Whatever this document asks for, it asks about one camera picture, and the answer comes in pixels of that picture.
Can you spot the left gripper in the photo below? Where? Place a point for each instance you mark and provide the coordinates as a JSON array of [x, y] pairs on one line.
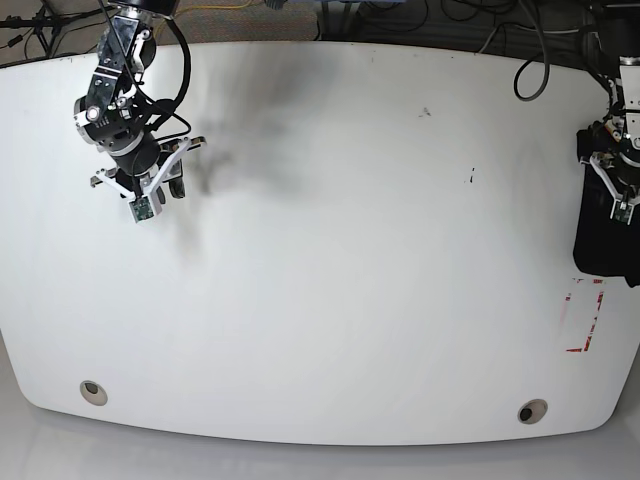
[[619, 175]]

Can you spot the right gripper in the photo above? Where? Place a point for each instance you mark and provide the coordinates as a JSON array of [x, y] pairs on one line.
[[151, 163]]

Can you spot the black graphic T-shirt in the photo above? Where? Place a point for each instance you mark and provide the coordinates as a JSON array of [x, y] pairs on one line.
[[604, 247]]

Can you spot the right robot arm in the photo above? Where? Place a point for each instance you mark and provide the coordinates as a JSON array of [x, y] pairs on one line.
[[141, 135]]

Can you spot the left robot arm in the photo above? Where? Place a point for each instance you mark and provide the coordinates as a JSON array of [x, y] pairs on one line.
[[614, 64]]

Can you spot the red tape rectangle marking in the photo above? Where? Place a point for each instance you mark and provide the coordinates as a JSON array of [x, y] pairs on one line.
[[581, 310]]

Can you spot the black tripod stand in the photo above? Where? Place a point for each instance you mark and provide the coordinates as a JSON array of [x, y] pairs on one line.
[[47, 24]]

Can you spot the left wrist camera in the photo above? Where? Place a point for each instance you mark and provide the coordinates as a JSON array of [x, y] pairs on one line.
[[622, 211]]

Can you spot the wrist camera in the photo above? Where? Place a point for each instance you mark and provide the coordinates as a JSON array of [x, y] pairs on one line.
[[145, 208], [622, 211]]

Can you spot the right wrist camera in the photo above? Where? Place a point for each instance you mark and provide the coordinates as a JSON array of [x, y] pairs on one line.
[[145, 208]]

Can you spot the left table cable grommet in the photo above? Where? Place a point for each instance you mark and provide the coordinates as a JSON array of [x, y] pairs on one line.
[[93, 393]]

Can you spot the table cable grommet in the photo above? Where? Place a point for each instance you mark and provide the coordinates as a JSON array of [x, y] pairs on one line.
[[93, 393], [532, 411]]

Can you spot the right table cable grommet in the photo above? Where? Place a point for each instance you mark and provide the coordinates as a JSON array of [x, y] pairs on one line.
[[532, 411]]

